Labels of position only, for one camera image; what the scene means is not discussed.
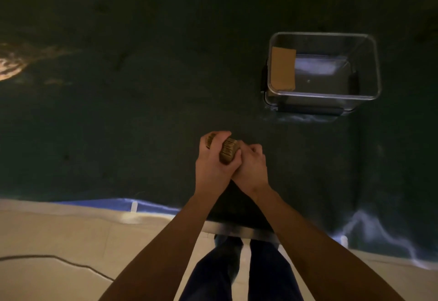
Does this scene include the person's right hand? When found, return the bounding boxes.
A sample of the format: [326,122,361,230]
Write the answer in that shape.
[231,140,271,199]

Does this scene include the person's left hand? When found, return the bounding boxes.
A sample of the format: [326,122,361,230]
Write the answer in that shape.
[194,131,242,198]

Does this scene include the brown cardboard piece with print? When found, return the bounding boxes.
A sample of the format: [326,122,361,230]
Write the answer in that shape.
[205,132,240,165]

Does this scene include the person's left forearm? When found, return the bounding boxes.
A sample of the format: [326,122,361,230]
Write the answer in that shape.
[99,187,234,301]

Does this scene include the person's right forearm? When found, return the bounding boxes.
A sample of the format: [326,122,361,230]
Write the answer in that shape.
[244,184,407,301]

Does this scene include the plain brown cardboard piece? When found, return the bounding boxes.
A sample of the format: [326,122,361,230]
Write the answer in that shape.
[270,46,297,91]

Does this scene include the dark green table cloth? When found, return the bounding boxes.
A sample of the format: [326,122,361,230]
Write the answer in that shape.
[0,0,438,271]

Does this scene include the clear plastic storage bin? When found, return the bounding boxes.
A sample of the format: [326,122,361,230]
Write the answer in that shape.
[261,31,382,117]

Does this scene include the person's legs in dark trousers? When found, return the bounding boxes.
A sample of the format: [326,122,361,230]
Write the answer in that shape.
[179,235,304,301]

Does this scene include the thin black cable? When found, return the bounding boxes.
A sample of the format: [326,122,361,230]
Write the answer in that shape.
[0,254,115,282]

